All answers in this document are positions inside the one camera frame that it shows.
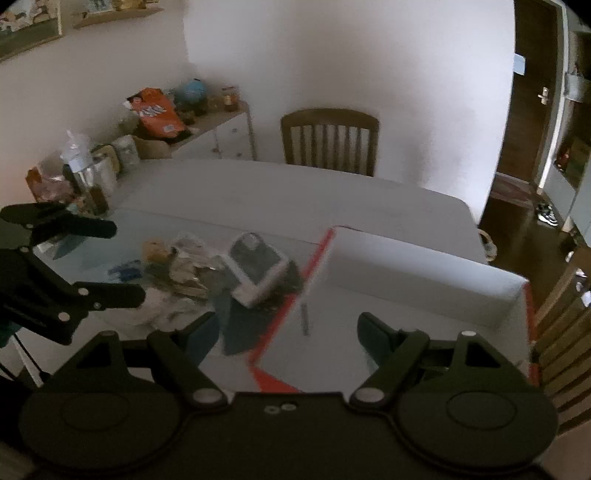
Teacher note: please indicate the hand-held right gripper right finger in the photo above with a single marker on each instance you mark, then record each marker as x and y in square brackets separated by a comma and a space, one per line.
[369, 333]

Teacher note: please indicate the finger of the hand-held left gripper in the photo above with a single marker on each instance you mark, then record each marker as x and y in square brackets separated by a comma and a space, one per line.
[117, 295]
[94, 228]

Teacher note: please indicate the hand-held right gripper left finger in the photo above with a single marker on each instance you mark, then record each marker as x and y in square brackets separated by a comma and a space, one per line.
[206, 333]

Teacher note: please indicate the small blue item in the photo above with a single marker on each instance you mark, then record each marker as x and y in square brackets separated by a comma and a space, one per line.
[124, 272]

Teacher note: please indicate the white box with red edge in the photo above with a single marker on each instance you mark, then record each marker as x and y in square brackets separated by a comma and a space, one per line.
[415, 277]

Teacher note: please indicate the patterned snack bag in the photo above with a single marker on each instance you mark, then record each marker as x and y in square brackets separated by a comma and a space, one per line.
[46, 184]

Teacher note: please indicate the clear bottle with white cap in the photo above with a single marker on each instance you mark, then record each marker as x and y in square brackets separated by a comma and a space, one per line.
[81, 161]

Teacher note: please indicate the grey canister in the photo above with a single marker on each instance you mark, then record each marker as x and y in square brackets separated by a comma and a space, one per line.
[125, 154]

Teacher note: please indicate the white and grey packet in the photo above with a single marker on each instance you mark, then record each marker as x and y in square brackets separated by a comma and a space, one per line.
[270, 282]

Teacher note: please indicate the cardboard box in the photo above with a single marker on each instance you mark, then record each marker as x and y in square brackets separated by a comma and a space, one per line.
[154, 148]

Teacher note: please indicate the orange snack bag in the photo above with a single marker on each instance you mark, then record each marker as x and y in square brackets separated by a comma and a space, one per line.
[159, 113]

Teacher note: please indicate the white desk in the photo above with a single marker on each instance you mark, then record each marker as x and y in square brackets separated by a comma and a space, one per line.
[277, 198]

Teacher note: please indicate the white side cabinet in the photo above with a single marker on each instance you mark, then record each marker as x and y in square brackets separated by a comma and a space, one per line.
[221, 138]

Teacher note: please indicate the blue globe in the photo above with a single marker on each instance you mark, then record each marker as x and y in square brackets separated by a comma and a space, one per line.
[193, 94]

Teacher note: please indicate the clear jar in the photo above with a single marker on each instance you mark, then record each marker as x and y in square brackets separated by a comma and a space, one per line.
[214, 102]

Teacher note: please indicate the brown jar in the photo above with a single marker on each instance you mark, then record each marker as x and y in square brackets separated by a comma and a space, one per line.
[230, 99]

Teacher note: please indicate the wooden slat-back chair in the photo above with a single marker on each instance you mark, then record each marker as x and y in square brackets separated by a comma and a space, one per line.
[330, 138]
[565, 346]

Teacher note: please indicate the patterned door rug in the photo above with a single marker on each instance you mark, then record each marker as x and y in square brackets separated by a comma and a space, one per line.
[517, 189]

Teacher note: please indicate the pair of sneakers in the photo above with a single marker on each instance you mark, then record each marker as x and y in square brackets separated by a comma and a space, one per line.
[547, 216]

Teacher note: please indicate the dark wooden door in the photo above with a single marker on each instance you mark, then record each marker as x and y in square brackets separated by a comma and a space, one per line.
[526, 138]

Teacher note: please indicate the paper note on door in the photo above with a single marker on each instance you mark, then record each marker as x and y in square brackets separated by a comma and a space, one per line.
[520, 63]

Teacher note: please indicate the grey hanging bag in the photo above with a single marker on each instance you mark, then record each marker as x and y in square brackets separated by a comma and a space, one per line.
[577, 87]

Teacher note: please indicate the framed wall picture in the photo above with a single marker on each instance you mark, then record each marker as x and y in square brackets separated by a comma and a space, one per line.
[25, 27]

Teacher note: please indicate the wooden wall shelf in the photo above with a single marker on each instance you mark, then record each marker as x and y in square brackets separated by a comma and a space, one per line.
[117, 16]

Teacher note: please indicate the grey wall cabinet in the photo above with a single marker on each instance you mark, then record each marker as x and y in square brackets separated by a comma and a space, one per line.
[565, 194]

